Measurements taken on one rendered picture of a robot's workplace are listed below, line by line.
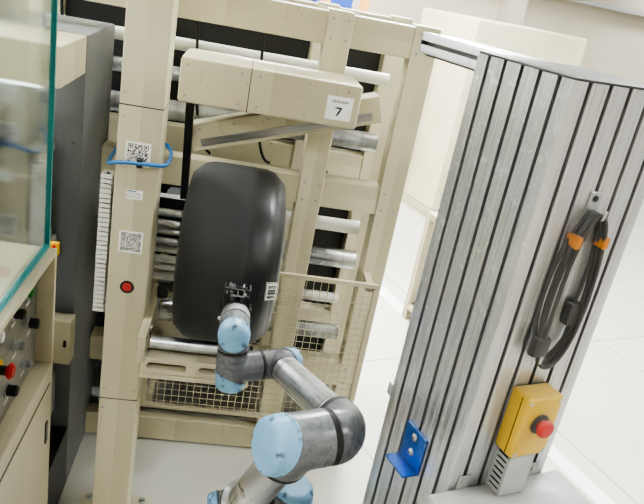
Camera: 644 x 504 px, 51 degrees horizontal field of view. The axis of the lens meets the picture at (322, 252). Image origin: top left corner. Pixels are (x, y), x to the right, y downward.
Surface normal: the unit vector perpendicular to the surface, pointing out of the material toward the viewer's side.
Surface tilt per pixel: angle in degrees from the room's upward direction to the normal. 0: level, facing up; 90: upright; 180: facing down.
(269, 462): 84
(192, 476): 0
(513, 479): 90
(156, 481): 0
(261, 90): 90
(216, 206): 41
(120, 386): 90
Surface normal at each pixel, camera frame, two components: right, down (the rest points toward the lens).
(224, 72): 0.08, 0.39
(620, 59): 0.41, 0.41
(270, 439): -0.84, -0.07
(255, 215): 0.18, -0.40
